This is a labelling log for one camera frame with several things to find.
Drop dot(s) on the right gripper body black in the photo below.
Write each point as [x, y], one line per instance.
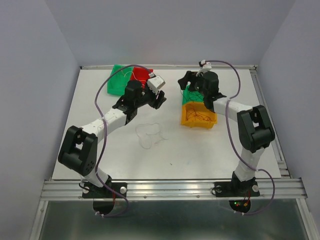
[196, 83]

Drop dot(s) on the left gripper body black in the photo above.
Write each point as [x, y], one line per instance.
[149, 97]

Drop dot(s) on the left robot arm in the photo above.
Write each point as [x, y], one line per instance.
[79, 149]

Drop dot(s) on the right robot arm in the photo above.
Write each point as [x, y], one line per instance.
[255, 132]

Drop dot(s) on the right green plastic bin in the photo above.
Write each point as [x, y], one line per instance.
[191, 96]

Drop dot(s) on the green plastic bin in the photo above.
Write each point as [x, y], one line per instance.
[191, 96]
[116, 85]

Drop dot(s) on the red plastic bin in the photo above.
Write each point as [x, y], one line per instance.
[140, 74]

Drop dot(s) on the yellow plastic bin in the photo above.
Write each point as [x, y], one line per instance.
[196, 115]

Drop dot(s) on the left green plastic bin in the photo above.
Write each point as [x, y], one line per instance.
[116, 85]

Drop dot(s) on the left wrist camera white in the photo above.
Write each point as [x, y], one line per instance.
[155, 84]

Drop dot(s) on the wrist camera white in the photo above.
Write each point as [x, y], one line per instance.
[205, 66]
[155, 84]

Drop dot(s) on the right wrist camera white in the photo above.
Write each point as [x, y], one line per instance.
[205, 66]

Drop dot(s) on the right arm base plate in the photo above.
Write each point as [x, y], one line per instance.
[227, 189]

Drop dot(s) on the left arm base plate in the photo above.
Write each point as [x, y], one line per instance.
[90, 191]

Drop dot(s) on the aluminium front rail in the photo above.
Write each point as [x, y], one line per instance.
[165, 190]

